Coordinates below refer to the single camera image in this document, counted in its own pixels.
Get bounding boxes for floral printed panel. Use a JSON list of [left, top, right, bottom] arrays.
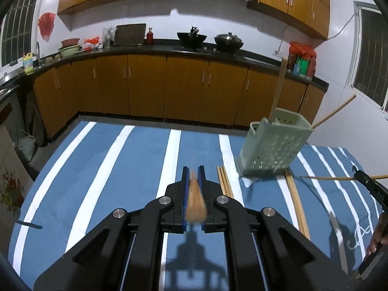
[[0, 165, 26, 216]]

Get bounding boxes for dark hanging cloth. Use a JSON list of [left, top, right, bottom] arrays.
[[26, 92, 46, 146]]

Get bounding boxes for person's right hand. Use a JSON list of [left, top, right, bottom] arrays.
[[366, 214, 388, 257]]

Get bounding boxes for wooden lower kitchen cabinets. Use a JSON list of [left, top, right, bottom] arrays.
[[27, 51, 326, 141]]

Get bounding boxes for yellow detergent bottle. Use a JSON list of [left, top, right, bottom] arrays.
[[23, 52, 34, 74]]

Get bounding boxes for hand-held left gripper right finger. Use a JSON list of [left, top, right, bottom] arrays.
[[197, 165, 355, 291]]

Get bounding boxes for dark flat strip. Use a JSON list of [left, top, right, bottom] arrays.
[[16, 220, 43, 229]]

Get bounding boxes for barred sliding window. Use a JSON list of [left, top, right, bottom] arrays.
[[348, 1, 388, 111]]

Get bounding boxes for blue white striped tablecloth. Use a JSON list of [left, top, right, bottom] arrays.
[[8, 121, 384, 291]]

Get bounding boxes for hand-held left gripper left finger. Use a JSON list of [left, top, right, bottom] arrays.
[[33, 166, 190, 291]]

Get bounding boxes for green perforated utensil holder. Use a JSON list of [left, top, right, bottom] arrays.
[[236, 107, 314, 177]]

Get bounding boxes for wooden chopstick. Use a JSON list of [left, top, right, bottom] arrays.
[[300, 174, 388, 181], [186, 170, 209, 226], [270, 57, 288, 122], [221, 166, 234, 199], [217, 167, 228, 196], [285, 172, 306, 235], [288, 171, 311, 240], [312, 94, 356, 128]]

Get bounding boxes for red bag over bottles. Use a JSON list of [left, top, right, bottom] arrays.
[[289, 41, 317, 59]]

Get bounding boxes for black wok with lid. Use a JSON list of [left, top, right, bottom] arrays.
[[214, 32, 244, 52]]

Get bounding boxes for clear plastic jar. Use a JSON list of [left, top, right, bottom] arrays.
[[101, 26, 117, 48]]

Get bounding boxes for grey woven bag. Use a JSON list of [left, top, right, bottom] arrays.
[[14, 129, 38, 162]]

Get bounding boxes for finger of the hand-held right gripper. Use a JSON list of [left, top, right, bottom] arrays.
[[352, 167, 388, 216]]

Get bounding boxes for red white plastic bag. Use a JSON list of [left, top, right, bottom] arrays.
[[82, 36, 101, 51]]

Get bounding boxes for gas stove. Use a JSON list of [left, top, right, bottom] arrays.
[[179, 46, 243, 56]]

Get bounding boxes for green basin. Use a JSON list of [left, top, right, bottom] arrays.
[[58, 45, 82, 58]]

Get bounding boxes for dark wooden cutting board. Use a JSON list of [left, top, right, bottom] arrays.
[[113, 23, 147, 47]]

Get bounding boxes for black kitchen countertop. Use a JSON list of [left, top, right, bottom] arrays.
[[0, 44, 329, 91]]

